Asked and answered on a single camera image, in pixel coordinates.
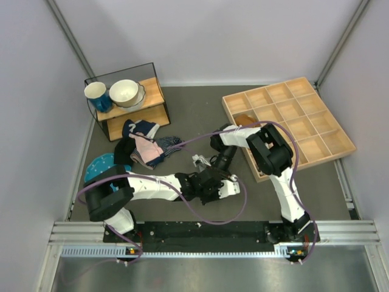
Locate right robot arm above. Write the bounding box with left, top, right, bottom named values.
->
left=211, top=122, right=311, bottom=241

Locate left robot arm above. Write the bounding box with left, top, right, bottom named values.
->
left=84, top=165, right=228, bottom=241

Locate brown rolled garment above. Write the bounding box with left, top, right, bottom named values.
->
left=235, top=114, right=258, bottom=127

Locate striped navy garment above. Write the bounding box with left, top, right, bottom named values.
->
left=133, top=136, right=183, bottom=170

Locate pink garment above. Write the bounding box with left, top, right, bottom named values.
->
left=129, top=133, right=164, bottom=163

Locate navy patterned garment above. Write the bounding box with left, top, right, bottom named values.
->
left=122, top=119, right=160, bottom=138

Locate wooden compartment tray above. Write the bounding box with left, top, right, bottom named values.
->
left=222, top=77, right=356, bottom=170

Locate scalloped white plate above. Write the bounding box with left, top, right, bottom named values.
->
left=117, top=82, right=145, bottom=112

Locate teal dotted plate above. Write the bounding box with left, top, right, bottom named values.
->
left=84, top=153, right=117, bottom=183

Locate cream bowl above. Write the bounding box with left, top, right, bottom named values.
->
left=109, top=79, right=140, bottom=108

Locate blue mug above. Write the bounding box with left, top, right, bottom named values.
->
left=84, top=82, right=113, bottom=113

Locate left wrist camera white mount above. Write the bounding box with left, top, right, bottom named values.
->
left=218, top=175, right=240, bottom=199

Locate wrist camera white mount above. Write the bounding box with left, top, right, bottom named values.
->
left=192, top=155, right=211, bottom=167
left=218, top=175, right=240, bottom=199

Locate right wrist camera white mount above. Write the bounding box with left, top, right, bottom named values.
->
left=192, top=155, right=211, bottom=167

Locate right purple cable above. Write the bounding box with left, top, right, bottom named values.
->
left=171, top=121, right=320, bottom=265

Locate purple cable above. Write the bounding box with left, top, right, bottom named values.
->
left=171, top=121, right=320, bottom=265
left=75, top=173, right=247, bottom=265

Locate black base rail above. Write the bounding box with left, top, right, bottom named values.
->
left=103, top=221, right=323, bottom=253

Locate black wire wooden shelf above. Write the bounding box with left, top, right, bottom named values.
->
left=84, top=62, right=171, bottom=142

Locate white cable duct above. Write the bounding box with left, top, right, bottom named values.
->
left=61, top=246, right=303, bottom=259

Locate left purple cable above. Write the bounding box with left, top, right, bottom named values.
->
left=75, top=173, right=247, bottom=265

